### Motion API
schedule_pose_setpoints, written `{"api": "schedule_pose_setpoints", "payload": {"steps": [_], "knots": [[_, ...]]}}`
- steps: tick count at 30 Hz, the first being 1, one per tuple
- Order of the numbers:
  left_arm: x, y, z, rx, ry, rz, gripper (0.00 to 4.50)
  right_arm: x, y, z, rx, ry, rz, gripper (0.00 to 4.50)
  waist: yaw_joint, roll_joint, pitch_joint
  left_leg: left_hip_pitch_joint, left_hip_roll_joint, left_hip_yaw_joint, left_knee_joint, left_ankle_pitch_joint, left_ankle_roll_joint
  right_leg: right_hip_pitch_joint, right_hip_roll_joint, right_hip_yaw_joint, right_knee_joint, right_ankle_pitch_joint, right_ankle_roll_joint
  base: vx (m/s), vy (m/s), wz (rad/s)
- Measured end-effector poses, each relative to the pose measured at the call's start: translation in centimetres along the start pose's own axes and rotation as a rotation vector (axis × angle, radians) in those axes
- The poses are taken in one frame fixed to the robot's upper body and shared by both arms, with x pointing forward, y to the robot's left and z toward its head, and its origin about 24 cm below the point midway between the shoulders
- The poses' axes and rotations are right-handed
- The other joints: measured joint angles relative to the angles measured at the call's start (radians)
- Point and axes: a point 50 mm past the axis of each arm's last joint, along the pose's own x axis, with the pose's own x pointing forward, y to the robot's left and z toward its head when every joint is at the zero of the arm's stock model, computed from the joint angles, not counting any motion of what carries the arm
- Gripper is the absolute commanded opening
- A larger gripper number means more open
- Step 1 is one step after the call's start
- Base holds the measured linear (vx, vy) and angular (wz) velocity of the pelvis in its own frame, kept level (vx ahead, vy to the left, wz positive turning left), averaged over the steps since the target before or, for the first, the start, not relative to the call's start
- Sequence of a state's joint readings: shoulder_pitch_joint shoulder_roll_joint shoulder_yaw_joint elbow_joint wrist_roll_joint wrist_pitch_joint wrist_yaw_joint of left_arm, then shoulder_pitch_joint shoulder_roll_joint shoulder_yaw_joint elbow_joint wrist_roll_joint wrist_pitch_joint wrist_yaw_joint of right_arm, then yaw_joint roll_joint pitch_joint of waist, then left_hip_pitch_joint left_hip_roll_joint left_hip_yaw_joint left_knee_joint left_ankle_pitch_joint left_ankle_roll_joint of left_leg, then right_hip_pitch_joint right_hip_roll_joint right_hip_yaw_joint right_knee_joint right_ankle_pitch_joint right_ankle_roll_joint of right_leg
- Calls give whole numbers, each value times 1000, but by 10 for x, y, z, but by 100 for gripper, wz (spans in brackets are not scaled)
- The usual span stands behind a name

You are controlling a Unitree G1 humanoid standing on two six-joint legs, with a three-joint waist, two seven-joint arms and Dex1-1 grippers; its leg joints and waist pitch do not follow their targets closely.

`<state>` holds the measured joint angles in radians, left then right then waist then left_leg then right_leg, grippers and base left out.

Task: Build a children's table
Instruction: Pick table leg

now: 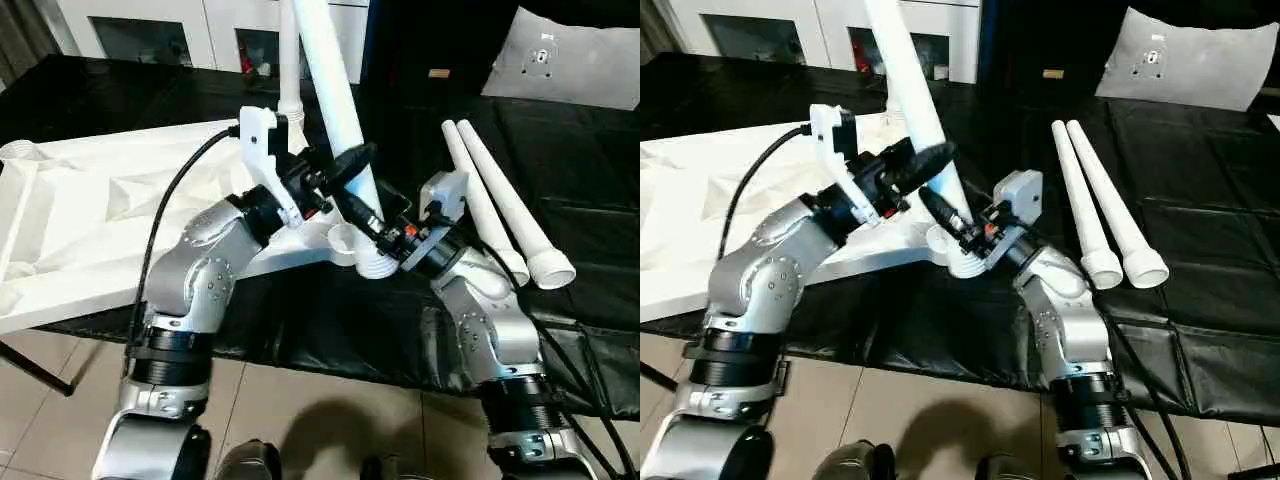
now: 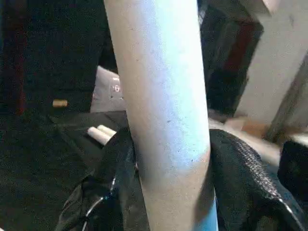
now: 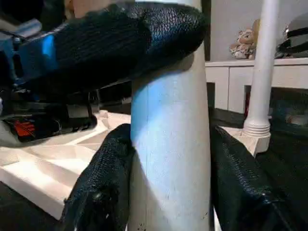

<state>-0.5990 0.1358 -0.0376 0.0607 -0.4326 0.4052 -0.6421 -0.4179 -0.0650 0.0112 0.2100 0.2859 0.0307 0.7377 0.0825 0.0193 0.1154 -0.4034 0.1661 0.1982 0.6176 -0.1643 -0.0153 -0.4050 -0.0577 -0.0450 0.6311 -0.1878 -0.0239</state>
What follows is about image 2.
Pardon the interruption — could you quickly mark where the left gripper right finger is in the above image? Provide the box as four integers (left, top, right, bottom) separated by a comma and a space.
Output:
206, 128, 307, 231

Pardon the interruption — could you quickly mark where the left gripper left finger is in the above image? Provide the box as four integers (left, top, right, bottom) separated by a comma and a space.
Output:
54, 129, 151, 231

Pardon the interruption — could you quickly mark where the black cabinet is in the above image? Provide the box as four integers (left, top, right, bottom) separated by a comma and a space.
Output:
0, 0, 118, 116

